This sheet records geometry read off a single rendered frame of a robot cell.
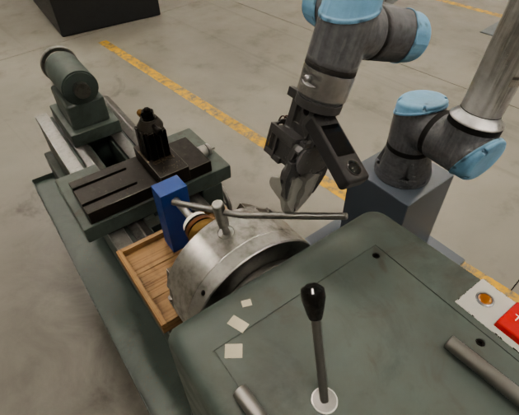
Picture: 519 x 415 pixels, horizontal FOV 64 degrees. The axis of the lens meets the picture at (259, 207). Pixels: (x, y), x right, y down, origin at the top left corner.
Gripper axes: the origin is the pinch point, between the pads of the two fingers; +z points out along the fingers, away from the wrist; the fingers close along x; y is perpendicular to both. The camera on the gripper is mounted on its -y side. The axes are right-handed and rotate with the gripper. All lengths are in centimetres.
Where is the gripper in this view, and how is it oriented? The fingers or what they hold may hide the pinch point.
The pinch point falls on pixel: (292, 212)
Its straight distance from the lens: 70.9
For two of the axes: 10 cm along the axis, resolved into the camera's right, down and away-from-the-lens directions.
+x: -7.8, 1.9, -5.9
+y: -5.8, -5.8, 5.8
